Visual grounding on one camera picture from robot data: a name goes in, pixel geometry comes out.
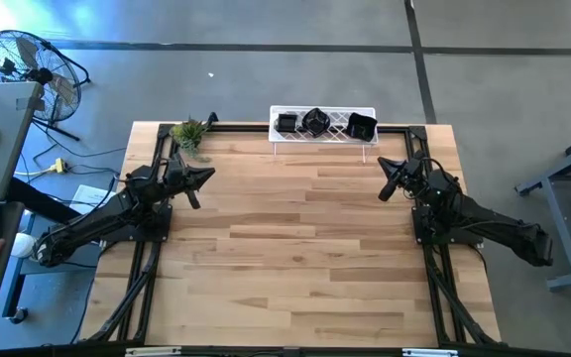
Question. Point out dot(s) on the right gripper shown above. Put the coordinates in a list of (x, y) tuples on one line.
[(412, 183)]

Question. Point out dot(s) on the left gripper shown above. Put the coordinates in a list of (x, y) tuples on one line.
[(181, 186)]

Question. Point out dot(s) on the black wavy square plate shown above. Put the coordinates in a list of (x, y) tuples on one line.
[(361, 127)]

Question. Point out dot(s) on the black rounded plate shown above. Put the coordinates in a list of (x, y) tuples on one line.
[(315, 122)]

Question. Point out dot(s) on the small black square dish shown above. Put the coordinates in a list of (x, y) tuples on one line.
[(286, 123)]

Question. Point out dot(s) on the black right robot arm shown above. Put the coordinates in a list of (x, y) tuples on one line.
[(493, 223)]

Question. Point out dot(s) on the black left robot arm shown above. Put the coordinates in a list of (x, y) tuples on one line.
[(92, 225)]

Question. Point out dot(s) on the potted succulent plant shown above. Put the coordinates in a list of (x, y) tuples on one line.
[(189, 133)]

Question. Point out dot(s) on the white lattice rack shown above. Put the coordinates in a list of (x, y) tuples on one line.
[(325, 139)]

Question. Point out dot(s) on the white paper sheet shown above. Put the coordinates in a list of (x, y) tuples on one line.
[(89, 196)]

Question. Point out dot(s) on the yellow power plug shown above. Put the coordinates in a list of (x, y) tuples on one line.
[(59, 165)]

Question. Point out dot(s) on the black desk support bar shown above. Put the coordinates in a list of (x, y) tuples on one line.
[(42, 201)]

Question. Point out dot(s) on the grey blue cart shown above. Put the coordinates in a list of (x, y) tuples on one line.
[(67, 277)]

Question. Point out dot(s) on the grey metal table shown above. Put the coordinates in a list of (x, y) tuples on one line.
[(563, 233)]

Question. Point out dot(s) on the white and yellow bottle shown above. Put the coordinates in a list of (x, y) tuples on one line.
[(22, 245)]

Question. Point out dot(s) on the black floor fan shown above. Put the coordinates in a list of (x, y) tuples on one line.
[(37, 75)]

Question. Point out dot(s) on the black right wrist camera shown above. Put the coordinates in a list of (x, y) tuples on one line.
[(414, 169)]

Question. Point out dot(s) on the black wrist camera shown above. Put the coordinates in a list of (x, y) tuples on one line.
[(414, 169), (176, 169)]

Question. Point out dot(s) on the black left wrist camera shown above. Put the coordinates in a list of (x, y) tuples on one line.
[(176, 169)]

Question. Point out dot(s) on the black aluminium table frame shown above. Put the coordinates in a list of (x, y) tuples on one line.
[(241, 128)]

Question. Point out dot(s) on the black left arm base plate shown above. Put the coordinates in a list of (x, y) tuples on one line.
[(156, 230)]

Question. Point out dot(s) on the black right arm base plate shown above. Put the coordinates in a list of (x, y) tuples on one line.
[(424, 233)]

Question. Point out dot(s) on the white metal bracket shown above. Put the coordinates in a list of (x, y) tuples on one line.
[(151, 351), (429, 353)]

